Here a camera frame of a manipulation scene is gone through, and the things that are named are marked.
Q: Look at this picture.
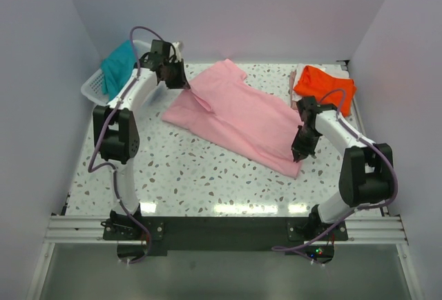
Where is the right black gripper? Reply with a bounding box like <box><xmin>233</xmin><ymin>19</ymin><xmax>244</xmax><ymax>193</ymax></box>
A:
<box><xmin>291</xmin><ymin>125</ymin><xmax>320</xmax><ymax>162</ymax></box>

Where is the pink t-shirt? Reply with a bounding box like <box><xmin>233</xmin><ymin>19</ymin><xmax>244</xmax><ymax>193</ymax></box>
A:
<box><xmin>162</xmin><ymin>59</ymin><xmax>301</xmax><ymax>178</ymax></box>

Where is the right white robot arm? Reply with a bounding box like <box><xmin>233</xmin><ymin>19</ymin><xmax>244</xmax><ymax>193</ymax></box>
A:
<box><xmin>291</xmin><ymin>96</ymin><xmax>398</xmax><ymax>240</ymax></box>

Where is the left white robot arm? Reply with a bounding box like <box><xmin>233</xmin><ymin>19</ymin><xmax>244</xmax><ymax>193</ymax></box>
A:
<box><xmin>88</xmin><ymin>39</ymin><xmax>190</xmax><ymax>239</ymax></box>

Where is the folded light pink garment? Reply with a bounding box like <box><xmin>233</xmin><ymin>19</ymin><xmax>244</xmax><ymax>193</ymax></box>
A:
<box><xmin>289</xmin><ymin>70</ymin><xmax>298</xmax><ymax>110</ymax></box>

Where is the folded orange t-shirt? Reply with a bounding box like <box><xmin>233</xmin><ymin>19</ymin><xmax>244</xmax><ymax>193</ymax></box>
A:
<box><xmin>294</xmin><ymin>65</ymin><xmax>357</xmax><ymax>117</ymax></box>

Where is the teal t-shirt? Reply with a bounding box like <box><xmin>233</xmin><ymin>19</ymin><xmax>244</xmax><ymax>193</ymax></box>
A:
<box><xmin>100</xmin><ymin>40</ymin><xmax>137</xmax><ymax>101</ymax></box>

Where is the folded white t-shirt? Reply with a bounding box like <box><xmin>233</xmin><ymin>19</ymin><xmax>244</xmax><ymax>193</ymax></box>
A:
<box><xmin>293</xmin><ymin>64</ymin><xmax>349</xmax><ymax>101</ymax></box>

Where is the white plastic basket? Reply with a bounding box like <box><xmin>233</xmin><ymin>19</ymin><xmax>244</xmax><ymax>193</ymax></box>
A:
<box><xmin>80</xmin><ymin>39</ymin><xmax>166</xmax><ymax>108</ymax></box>

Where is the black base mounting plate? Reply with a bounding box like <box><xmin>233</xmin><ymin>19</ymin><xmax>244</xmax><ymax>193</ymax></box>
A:
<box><xmin>101</xmin><ymin>214</ymin><xmax>348</xmax><ymax>259</ymax></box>

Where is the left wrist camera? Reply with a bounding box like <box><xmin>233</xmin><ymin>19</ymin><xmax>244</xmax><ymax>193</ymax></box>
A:
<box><xmin>169</xmin><ymin>41</ymin><xmax>184</xmax><ymax>62</ymax></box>

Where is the aluminium frame rail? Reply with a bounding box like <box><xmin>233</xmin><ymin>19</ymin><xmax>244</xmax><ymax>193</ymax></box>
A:
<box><xmin>44</xmin><ymin>216</ymin><xmax>107</xmax><ymax>244</ymax></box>

